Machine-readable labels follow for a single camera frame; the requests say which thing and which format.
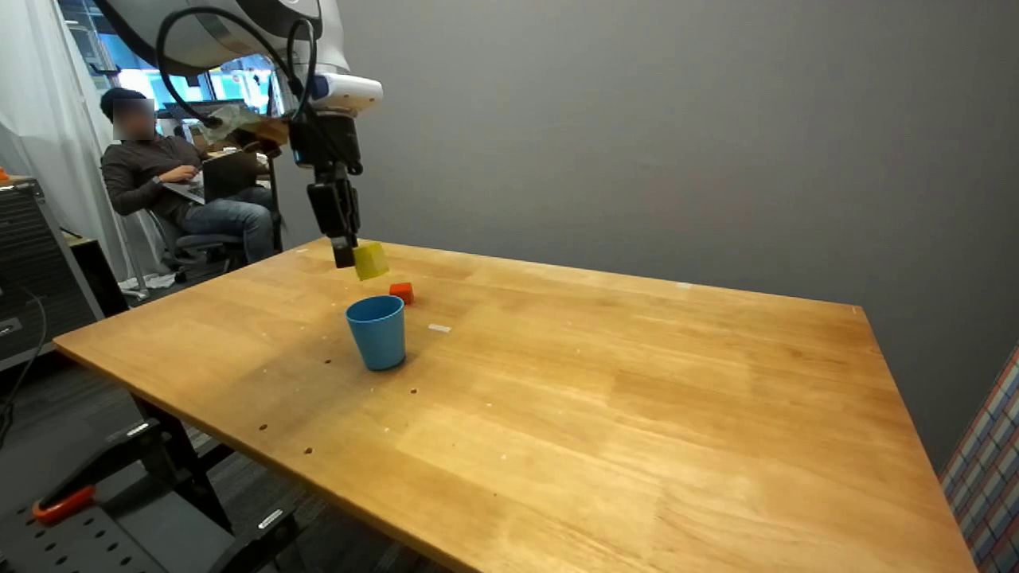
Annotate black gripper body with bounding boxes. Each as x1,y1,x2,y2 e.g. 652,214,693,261
289,114,362,243

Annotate yellow cube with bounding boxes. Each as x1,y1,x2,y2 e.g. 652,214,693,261
354,243,389,281

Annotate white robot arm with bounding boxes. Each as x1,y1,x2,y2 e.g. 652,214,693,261
95,0,381,268

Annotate blue plastic cup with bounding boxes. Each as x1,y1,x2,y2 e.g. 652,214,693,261
348,295,406,372

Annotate small orange block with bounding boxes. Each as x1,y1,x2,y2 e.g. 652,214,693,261
389,281,413,305

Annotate seated person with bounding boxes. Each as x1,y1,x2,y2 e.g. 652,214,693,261
100,86,276,261

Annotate black perforated breadboard base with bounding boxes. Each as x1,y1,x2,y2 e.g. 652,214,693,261
0,422,311,573

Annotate orange clamp left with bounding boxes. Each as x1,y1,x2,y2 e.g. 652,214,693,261
33,485,95,526

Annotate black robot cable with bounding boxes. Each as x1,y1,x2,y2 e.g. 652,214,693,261
155,4,324,128

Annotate black table leg frame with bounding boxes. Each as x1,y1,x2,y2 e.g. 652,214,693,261
136,397,233,532

